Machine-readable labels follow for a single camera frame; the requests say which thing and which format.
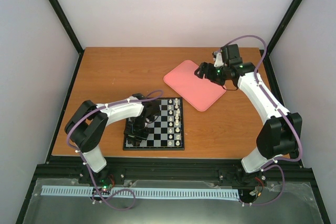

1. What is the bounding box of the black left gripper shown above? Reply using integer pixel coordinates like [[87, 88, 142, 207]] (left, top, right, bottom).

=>
[[124, 116, 150, 145]]

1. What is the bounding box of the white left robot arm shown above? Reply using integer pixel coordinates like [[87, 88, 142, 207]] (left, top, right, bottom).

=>
[[65, 90, 163, 184]]

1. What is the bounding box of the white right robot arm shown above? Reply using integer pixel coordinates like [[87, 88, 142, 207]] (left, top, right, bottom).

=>
[[194, 44, 302, 174]]

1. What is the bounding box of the black and white chessboard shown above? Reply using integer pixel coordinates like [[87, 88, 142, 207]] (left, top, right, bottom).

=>
[[123, 97, 185, 151]]

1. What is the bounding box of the pink plastic tray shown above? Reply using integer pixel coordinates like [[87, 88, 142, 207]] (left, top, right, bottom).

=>
[[163, 60, 226, 112]]

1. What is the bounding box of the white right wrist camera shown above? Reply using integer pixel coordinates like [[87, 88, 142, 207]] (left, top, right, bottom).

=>
[[213, 51, 224, 68]]

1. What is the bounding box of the black aluminium frame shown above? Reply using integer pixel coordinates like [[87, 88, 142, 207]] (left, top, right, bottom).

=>
[[16, 0, 330, 223]]

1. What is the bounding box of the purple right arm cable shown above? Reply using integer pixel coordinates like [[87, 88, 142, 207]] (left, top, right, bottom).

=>
[[224, 35, 303, 207]]

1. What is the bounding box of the light blue cable duct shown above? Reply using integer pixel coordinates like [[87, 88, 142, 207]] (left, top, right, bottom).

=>
[[40, 185, 239, 201]]

